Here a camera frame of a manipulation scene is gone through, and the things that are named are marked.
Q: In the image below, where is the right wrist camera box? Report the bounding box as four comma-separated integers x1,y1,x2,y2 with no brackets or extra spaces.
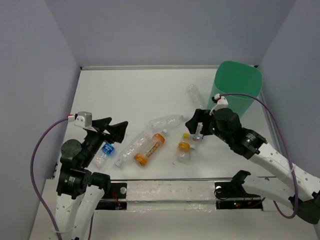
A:
209,93,229,116

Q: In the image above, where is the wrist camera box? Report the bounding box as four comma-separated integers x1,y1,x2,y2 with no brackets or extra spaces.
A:
209,93,229,116
74,111,92,128

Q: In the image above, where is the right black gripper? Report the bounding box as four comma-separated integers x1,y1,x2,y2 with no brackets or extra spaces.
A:
185,107,231,145

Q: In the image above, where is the small clear bottle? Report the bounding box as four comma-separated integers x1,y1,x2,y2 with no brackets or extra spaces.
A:
191,122,204,142

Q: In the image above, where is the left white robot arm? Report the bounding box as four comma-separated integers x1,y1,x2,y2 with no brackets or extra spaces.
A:
54,113,129,240

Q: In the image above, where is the small yellow cap bottle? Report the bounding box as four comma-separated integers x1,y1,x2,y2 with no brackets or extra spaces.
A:
176,133,196,163

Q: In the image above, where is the green plastic bin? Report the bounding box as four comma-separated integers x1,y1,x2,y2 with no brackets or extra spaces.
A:
206,61,263,117

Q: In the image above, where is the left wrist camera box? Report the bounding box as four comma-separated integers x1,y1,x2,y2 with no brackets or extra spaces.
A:
74,111,92,128

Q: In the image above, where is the orange label tea bottle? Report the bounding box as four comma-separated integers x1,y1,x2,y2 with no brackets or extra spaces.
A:
134,129,168,167

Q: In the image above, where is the clear crushed bottle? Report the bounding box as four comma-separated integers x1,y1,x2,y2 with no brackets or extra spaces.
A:
148,114,185,132

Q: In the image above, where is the clear bottle white cap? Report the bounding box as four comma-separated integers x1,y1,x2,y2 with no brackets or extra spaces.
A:
114,131,151,169

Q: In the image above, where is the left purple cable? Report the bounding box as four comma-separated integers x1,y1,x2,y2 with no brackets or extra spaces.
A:
30,115,95,240

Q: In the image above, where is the purple cable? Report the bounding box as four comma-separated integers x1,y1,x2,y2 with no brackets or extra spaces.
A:
30,115,95,240
219,92,301,220

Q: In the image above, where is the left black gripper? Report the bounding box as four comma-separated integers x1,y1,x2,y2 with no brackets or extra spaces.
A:
81,116,129,166

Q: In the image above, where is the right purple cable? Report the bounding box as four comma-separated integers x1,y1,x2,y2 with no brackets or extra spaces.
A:
219,92,301,220

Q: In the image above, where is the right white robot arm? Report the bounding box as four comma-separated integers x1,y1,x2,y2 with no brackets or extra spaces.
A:
185,108,320,225

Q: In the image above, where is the blue label water bottle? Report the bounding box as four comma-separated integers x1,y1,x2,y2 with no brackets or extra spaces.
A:
92,142,116,172

